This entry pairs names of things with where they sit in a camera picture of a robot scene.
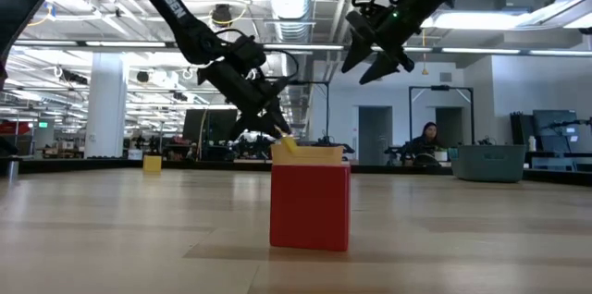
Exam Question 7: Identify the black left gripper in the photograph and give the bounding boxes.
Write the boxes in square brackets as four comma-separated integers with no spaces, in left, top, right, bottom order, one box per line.
[196,59,293,141]

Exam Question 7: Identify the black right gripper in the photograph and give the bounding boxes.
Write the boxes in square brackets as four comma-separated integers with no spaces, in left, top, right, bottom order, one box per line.
[340,0,448,86]

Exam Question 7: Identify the red block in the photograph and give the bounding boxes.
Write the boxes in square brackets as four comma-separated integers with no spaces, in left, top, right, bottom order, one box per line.
[269,164,352,252]

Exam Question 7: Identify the black background robot arms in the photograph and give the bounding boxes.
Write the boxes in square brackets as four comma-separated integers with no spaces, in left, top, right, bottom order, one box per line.
[233,135,278,160]

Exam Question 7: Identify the large black screen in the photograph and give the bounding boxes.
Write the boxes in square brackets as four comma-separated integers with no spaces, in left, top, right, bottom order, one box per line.
[182,108,239,143]

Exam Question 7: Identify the tan open box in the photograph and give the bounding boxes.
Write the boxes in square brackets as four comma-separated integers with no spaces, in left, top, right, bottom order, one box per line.
[271,144,345,167]

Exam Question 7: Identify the grey door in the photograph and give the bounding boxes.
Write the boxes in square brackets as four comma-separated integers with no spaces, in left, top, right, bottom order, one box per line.
[358,105,394,165]
[435,106,465,148]

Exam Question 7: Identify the person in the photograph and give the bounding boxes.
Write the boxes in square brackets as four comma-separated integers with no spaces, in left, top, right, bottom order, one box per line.
[406,121,446,157]

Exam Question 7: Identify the black ceiling reel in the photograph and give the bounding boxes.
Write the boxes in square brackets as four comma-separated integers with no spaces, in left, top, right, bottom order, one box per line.
[211,3,234,27]

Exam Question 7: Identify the yellow cube block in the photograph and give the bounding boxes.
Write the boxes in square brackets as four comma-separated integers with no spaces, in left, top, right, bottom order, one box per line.
[142,154,163,174]

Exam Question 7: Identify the grey plastic bin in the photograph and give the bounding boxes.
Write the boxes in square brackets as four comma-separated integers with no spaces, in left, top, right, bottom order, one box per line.
[450,144,528,183]

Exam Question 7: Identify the white pillar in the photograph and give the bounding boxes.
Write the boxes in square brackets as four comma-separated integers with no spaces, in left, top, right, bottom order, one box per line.
[84,52,130,159]

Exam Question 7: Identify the black cabinet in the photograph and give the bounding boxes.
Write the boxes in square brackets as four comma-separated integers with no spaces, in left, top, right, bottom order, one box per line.
[510,112,534,152]

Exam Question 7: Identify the grey computer monitor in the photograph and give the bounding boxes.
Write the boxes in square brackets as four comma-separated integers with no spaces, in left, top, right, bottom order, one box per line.
[532,108,579,153]

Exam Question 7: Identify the yellow hanging cord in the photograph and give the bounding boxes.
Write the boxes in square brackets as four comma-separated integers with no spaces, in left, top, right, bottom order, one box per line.
[420,29,429,77]

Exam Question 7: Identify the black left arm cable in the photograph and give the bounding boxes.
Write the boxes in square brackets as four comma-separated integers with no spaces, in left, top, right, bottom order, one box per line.
[213,28,301,96]

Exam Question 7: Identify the silver ventilation duct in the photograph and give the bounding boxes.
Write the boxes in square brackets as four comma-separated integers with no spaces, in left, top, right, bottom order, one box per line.
[265,0,323,138]

